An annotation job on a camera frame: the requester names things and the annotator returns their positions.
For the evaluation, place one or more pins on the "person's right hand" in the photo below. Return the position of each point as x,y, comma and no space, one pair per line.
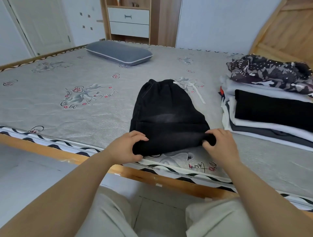
225,149

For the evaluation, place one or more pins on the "person's left hand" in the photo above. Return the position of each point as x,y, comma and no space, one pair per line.
119,149

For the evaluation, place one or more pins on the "person's right thumb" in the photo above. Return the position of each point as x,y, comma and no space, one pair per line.
207,147

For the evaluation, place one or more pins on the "person's left thumb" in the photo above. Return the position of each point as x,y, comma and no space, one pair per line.
137,154

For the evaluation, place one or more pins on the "person's right forearm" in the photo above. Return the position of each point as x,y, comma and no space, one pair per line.
264,202

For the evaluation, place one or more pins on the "person's left forearm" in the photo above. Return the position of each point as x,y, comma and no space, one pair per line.
61,195

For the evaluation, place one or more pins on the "folded white garment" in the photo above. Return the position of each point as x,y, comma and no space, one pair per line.
231,117
244,88

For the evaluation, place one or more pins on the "folded grey garment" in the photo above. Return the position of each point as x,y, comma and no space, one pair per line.
256,133

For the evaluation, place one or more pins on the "beige trousers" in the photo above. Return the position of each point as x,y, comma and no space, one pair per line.
110,214

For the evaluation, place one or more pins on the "grey printed mattress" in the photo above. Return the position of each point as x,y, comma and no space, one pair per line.
73,117

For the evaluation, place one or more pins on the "folded black garment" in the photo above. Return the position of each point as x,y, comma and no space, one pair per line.
273,109

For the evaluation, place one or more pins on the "camouflage patterned garment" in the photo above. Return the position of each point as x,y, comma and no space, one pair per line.
269,70

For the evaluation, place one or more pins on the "grey pillow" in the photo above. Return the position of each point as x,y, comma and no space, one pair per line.
119,52

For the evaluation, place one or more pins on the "plain white drawer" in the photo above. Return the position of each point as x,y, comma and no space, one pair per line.
129,29

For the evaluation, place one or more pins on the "wooden cabinet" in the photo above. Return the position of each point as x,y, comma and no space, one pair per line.
163,22

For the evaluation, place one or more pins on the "wooden headboard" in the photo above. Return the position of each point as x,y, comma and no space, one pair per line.
283,31

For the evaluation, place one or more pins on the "white door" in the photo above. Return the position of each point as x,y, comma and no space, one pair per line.
41,24

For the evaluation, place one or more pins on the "wooden bed frame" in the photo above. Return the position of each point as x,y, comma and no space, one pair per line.
73,157

